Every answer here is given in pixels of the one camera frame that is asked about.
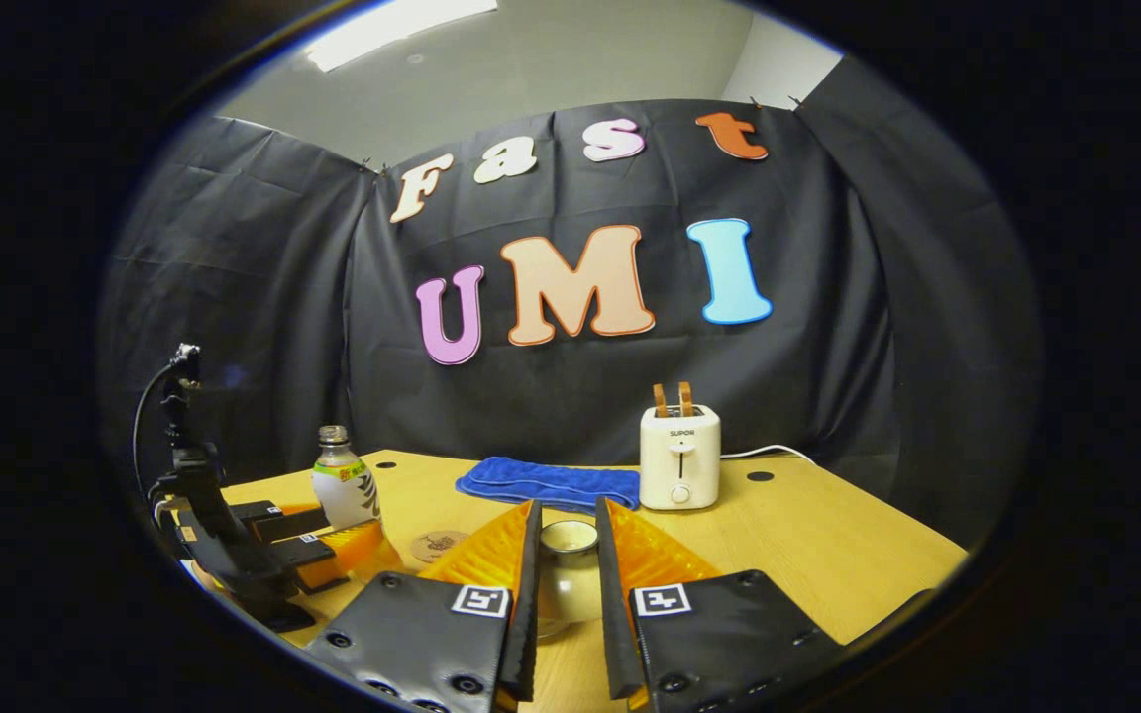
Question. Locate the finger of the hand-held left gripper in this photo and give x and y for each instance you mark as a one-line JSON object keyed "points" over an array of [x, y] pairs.
{"points": [[318, 560], [283, 520]]}

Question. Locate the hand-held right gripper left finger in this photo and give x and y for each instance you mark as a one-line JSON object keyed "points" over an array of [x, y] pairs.
{"points": [[528, 604]]}

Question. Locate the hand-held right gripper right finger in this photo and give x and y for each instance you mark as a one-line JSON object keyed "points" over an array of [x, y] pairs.
{"points": [[612, 604]]}

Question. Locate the white teacup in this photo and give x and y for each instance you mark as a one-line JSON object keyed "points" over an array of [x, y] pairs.
{"points": [[570, 606]]}

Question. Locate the water bottle with white label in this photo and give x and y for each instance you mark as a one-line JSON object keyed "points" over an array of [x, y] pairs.
{"points": [[343, 485]]}

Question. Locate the white teacup lid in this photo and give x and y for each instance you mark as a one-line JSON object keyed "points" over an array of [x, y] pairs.
{"points": [[569, 540]]}

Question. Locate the round wooden coaster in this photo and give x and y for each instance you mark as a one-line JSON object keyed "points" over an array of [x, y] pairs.
{"points": [[437, 547]]}

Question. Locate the white saucer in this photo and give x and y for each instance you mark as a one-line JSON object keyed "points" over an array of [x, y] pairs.
{"points": [[553, 631]]}

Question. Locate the blue towel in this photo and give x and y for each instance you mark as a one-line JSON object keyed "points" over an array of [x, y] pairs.
{"points": [[551, 483]]}

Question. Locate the white toaster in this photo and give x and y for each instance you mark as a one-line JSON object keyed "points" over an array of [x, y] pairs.
{"points": [[679, 460]]}

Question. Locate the toast slice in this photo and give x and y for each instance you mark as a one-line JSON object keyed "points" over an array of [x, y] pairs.
{"points": [[661, 400], [685, 398]]}

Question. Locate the black backdrop cloth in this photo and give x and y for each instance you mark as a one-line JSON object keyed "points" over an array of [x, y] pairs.
{"points": [[570, 396]]}

